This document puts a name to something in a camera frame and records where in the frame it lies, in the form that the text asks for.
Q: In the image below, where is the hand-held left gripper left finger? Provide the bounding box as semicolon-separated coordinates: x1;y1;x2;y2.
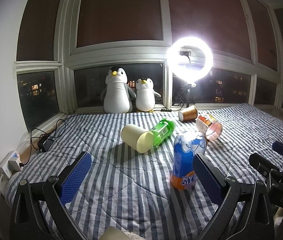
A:
9;151;99;240

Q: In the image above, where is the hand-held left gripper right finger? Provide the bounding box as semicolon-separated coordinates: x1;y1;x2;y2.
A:
178;152;275;240

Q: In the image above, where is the clear cup with orange print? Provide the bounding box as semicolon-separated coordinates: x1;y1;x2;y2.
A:
196;114;223;141

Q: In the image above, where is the brown paper cup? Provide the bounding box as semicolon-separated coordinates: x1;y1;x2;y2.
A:
178;105;198;122

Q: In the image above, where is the cream plastic cup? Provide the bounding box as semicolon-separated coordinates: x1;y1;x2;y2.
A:
121;124;154;153

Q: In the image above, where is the blue and orange bottle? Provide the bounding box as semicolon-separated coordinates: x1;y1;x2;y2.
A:
170;131;207;191

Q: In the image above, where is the black power adapter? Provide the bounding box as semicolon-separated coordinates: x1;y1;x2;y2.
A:
37;135;53;153

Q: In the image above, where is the striped blue white blanket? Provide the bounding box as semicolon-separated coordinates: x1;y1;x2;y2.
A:
5;102;283;240

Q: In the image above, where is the white plug adapter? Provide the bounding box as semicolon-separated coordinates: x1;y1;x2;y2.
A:
8;158;23;172

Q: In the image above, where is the green plastic bottle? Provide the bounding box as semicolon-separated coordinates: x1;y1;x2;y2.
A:
149;118;176;147

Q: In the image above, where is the cream object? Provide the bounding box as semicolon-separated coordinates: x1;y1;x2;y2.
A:
99;226;142;240

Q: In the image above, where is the white power strip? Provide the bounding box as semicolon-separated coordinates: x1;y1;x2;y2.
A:
0;150;22;178

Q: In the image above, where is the black tripod stand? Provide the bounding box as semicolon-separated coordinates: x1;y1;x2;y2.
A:
173;82;197;107

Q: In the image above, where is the large penguin plush toy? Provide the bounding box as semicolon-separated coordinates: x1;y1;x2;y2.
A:
100;66;137;114

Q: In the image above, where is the small penguin plush toy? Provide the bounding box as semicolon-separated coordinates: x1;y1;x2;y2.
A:
134;78;162;112

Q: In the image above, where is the black phone clamp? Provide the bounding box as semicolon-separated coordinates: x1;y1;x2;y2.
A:
179;50;192;80

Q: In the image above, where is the black adapter cable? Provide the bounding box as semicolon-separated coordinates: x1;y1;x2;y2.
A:
30;114;87;153

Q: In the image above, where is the white ring light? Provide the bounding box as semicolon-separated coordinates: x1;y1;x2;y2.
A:
166;36;213;85

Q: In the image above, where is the white window frame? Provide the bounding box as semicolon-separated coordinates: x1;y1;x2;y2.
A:
14;0;283;133

